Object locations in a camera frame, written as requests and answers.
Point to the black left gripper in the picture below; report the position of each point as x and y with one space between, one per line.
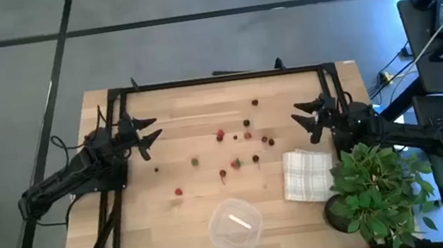
126 133

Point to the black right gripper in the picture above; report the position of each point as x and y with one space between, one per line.
326 113

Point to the red strawberry with long stem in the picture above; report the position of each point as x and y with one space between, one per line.
194 161

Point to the bumpy blackberry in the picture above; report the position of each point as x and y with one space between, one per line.
254 102

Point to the dark red cherry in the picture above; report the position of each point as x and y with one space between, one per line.
219 138
222 173

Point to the red strawberry with green leaves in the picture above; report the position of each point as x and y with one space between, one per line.
247 135
235 164

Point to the clear plastic tupperware container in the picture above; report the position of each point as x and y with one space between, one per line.
225 241

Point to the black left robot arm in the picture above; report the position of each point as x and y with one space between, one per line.
60 181

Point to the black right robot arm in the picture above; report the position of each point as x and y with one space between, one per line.
392 130

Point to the folded white checked towel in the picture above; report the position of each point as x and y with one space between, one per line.
307 175

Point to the yellow plug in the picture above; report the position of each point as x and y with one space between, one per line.
386 76

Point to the green leafy plant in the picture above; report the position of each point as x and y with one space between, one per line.
368 181

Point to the black plant pot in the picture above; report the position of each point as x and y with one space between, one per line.
334 217

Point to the black metal table frame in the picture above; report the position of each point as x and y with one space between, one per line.
219 78

